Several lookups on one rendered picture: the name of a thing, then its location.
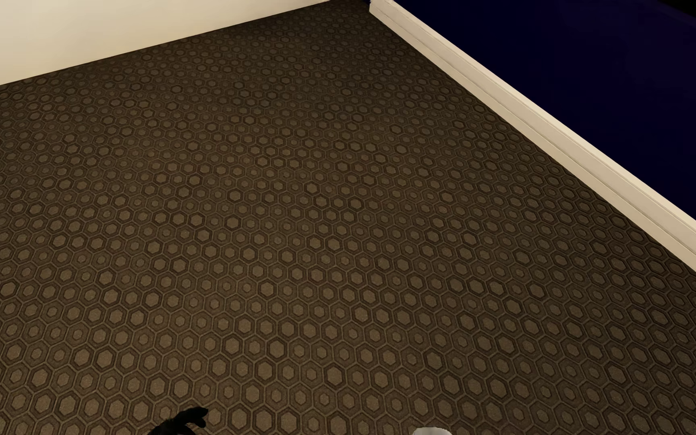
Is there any cream baseboard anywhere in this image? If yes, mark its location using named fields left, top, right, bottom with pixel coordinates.
left=370, top=0, right=696, bottom=302

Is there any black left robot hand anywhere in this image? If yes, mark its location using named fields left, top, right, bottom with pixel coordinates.
left=146, top=406, right=210, bottom=435

